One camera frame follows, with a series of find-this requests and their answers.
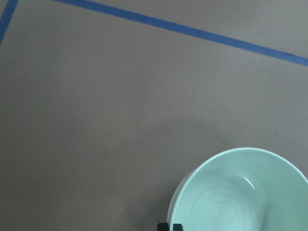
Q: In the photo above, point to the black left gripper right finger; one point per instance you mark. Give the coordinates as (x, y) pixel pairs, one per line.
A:
(177, 227)

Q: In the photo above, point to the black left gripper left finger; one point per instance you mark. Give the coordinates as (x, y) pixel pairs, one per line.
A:
(162, 227)

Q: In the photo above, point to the mint green bowl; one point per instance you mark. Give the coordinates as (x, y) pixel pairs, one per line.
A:
(242, 189)

